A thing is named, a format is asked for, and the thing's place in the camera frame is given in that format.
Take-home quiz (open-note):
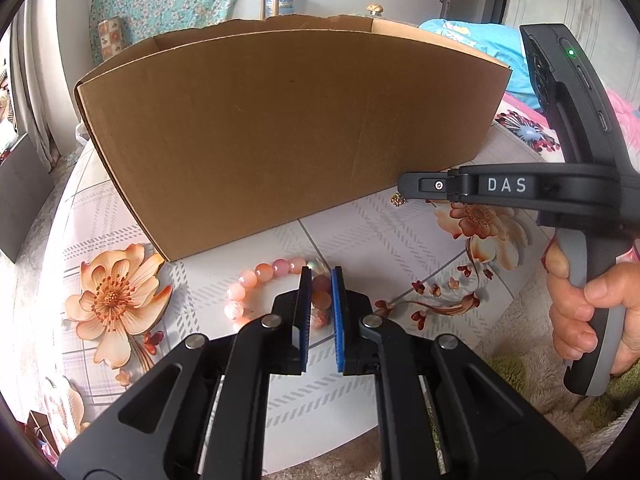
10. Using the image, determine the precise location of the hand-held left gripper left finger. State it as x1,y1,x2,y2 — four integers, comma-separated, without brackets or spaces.
57,266,313,480

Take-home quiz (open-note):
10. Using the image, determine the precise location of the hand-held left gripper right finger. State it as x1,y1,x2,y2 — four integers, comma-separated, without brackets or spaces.
330,266,586,480

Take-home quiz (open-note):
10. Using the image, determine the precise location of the person's right hand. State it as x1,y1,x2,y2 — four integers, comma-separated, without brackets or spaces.
544,240,640,376

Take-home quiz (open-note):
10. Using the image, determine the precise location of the pink bead bracelet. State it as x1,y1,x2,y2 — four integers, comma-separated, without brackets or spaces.
223,256,337,328

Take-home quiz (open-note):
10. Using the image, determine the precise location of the brown cardboard box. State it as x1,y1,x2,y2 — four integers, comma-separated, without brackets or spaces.
74,12,514,263

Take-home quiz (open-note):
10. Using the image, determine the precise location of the light blue printed blanket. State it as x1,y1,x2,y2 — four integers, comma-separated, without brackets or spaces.
419,17,541,96

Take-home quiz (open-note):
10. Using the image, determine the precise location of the pink floral blanket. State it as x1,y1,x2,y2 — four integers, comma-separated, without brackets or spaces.
492,87,640,163

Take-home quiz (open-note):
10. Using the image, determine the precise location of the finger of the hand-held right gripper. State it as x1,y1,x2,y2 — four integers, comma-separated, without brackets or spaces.
397,169,463,203

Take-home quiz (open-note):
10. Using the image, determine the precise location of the green fluffy garment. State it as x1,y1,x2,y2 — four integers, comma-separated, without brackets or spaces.
487,355,640,416

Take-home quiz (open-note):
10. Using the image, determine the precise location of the black panel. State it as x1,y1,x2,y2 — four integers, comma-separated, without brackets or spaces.
0,132,56,263

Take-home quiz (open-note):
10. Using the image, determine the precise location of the beige curtain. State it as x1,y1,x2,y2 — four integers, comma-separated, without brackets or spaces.
10,5,61,171

